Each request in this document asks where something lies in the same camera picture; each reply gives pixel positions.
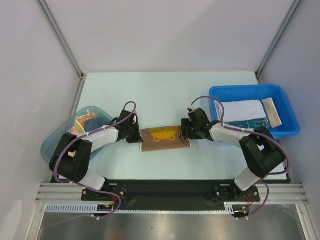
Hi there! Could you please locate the orange brown towel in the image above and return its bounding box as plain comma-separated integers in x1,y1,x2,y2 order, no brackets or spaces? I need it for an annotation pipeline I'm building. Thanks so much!
140,125,192,152

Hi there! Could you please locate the light blue towel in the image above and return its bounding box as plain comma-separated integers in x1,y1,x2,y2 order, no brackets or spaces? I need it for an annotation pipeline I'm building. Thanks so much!
84,117,108,133

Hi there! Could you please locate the lavender white cloth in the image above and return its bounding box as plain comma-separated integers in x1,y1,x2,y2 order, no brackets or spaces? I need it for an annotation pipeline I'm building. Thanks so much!
214,100,267,123

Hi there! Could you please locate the Doraemon teal beige towel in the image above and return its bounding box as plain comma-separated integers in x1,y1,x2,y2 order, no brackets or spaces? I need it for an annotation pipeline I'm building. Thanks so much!
221,97,283,129

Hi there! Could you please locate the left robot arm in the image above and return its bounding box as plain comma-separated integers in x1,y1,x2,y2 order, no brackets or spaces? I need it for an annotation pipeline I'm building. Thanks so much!
49,106,142,200

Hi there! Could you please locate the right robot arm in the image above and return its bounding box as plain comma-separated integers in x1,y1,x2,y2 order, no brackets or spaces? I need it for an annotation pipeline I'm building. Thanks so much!
180,108,288,201

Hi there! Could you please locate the peach orange patterned towel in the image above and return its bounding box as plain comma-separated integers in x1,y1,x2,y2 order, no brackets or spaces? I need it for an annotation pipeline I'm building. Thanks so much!
70,110,97,135

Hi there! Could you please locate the teal translucent basket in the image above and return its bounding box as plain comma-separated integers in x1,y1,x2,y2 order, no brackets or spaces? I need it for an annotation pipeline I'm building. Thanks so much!
41,106,113,164

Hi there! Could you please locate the blue plastic bin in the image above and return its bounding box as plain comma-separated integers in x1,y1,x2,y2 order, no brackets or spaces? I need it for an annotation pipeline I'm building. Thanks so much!
209,84,300,140

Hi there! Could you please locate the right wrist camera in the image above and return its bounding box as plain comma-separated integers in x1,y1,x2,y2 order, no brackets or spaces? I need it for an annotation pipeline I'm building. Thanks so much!
187,107,199,113

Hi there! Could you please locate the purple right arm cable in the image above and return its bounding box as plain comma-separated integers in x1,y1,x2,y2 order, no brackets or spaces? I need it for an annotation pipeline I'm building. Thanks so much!
191,96,291,178

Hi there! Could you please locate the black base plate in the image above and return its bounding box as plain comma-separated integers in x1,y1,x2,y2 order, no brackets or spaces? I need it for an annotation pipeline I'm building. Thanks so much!
81,179,261,210

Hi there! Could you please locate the white cable duct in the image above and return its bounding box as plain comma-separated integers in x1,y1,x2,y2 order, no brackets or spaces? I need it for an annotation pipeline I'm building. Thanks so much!
46,201,261,215

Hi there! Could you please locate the aluminium front rail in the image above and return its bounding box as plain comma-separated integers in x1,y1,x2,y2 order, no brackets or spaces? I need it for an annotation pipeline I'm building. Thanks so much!
35,183,309,205

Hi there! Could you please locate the left aluminium frame post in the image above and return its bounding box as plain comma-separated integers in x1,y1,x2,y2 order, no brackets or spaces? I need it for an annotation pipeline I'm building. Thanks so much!
36,0,84,80

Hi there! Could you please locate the aluminium frame post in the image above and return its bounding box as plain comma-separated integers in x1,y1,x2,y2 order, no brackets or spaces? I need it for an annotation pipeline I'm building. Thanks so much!
36,0,84,80
255,0,303,81

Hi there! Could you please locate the right aluminium frame post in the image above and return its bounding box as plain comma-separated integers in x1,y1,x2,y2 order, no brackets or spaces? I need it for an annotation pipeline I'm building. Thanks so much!
255,0,303,81

